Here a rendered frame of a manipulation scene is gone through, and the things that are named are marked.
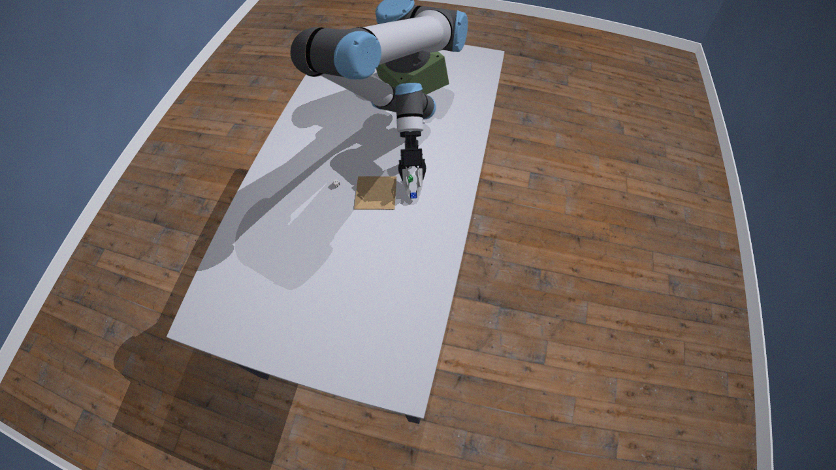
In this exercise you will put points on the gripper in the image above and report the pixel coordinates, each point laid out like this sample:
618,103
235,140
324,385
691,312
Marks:
411,156

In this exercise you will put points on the tan mat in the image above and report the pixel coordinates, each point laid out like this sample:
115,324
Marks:
375,193

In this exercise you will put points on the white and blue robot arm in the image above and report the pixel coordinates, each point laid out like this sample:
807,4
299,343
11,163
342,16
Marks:
348,57

